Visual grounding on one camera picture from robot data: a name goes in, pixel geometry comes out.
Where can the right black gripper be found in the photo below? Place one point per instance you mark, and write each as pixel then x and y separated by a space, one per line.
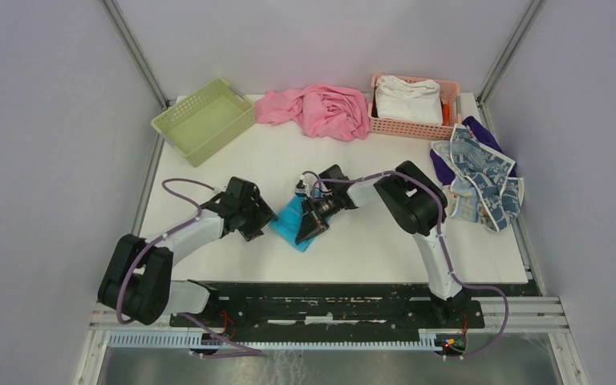
pixel 311 224

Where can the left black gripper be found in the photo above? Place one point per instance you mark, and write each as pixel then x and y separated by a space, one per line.
pixel 262 215

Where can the blue towel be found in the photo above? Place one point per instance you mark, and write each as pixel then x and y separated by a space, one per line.
pixel 287 223

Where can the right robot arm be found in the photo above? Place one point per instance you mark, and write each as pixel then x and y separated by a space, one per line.
pixel 416 204

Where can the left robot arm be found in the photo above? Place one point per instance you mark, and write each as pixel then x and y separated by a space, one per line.
pixel 138 284

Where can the green plastic basket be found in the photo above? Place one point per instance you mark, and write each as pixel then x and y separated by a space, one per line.
pixel 202 123

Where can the pink towel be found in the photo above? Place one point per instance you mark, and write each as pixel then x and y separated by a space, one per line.
pixel 320 110

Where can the pink plastic basket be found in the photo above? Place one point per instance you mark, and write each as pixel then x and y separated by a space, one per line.
pixel 449 94

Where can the purple cloth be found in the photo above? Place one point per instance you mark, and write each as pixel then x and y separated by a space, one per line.
pixel 496 163

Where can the white folded towel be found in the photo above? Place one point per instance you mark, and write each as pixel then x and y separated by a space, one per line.
pixel 416 102

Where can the blue white patterned cloth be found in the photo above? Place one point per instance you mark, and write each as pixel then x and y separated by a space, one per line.
pixel 477 180

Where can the orange item in basket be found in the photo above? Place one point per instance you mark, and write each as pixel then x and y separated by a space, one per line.
pixel 446 113

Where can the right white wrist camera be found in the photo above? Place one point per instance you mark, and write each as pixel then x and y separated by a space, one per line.
pixel 300 189

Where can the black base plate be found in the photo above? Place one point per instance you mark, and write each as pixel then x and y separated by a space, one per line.
pixel 331 312

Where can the white cable duct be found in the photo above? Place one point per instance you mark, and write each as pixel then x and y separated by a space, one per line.
pixel 193 340

